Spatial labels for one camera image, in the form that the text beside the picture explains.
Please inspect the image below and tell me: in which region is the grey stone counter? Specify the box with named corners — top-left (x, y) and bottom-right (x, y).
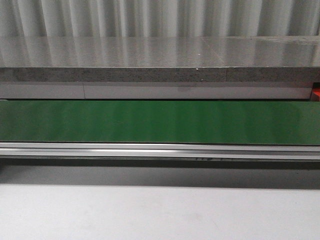
top-left (0, 36), bottom-right (320, 101)

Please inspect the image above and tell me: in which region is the white curtain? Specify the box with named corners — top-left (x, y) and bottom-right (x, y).
top-left (0, 0), bottom-right (320, 37)

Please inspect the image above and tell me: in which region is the aluminium conveyor frame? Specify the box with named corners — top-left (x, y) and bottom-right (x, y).
top-left (0, 142), bottom-right (320, 170)

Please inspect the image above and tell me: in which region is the green conveyor belt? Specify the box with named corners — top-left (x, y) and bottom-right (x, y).
top-left (0, 100), bottom-right (320, 145)

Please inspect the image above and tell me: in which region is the red object behind belt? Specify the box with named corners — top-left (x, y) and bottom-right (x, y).
top-left (310, 88), bottom-right (320, 102)

